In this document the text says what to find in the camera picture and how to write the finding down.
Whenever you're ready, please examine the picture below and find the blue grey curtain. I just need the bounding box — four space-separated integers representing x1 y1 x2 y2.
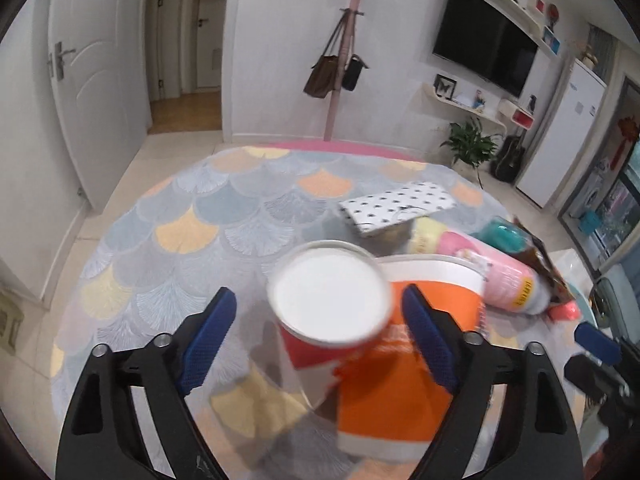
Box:
587 25 619 81

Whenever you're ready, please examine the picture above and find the red knot ornament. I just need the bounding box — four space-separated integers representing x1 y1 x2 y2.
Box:
612 115 640 167

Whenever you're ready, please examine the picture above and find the brown snack packet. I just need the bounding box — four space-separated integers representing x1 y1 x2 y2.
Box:
512 215 576 306

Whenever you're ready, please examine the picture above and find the teal plastic packet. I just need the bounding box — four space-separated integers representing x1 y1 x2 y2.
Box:
472 215 531 256

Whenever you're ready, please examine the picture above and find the framed butterfly picture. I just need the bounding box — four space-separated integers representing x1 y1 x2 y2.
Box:
433 74 457 102

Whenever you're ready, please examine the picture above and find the potted green plant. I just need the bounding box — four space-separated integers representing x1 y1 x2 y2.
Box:
440 116 503 176

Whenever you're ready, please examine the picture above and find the pale teal armchair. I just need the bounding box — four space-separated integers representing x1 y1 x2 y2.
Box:
595 277 640 341

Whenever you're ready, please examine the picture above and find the white refrigerator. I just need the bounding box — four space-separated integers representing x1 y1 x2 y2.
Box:
515 57 608 208

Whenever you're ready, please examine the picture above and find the black wall television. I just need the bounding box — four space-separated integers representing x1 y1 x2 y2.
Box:
432 0 540 98

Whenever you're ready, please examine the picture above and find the low white wall shelf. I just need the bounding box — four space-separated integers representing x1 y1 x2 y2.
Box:
422 82 506 132

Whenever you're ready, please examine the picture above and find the orange paper bag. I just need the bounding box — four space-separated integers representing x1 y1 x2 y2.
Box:
332 254 488 463

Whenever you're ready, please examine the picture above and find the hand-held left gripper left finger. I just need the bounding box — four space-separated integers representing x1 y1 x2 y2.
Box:
54 287 237 480

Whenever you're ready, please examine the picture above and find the white coffee table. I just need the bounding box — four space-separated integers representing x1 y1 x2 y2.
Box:
552 247 598 311

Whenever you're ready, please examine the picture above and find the white red shelf box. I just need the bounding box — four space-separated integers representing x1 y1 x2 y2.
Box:
498 100 536 129

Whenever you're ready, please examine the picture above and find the brown tote bag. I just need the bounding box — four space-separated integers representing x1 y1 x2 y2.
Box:
303 12 346 99

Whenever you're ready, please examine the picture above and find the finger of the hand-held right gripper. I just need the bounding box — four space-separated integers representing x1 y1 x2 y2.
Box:
564 353 627 397
574 322 624 367

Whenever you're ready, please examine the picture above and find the small red box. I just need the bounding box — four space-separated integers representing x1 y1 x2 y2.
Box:
547 300 582 323

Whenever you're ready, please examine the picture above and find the white room door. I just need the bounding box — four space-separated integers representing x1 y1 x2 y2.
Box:
47 0 153 213

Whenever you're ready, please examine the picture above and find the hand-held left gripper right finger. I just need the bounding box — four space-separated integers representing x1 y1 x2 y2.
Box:
401 284 586 480

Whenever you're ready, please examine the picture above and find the white polka dot packet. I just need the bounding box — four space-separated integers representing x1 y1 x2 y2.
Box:
337 181 457 237

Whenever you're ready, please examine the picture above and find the pink yellow plastic bottle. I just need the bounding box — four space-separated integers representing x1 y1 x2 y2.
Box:
407 217 551 316

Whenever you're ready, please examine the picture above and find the black shoulder bag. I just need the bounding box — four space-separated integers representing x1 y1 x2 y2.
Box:
341 20 369 92

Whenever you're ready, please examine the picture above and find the white washing machine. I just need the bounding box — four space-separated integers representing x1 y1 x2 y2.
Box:
575 170 609 217

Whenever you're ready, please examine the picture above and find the pink coat rack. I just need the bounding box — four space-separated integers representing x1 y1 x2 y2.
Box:
320 0 371 142

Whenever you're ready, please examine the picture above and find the white hallway door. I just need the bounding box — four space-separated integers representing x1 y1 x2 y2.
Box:
194 0 223 92

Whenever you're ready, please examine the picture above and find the scale pattern tablecloth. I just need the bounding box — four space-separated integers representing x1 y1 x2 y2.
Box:
50 142 601 480

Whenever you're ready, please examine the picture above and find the black acoustic guitar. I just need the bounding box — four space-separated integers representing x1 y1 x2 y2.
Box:
490 130 527 183

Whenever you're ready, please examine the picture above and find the dark balcony door frame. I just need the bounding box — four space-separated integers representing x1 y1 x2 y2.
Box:
557 72 640 271

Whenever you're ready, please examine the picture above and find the pink round table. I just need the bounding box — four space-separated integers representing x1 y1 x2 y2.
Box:
270 141 426 162

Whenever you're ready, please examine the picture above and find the red paper cup white lid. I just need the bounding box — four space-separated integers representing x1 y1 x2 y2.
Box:
266 240 396 411

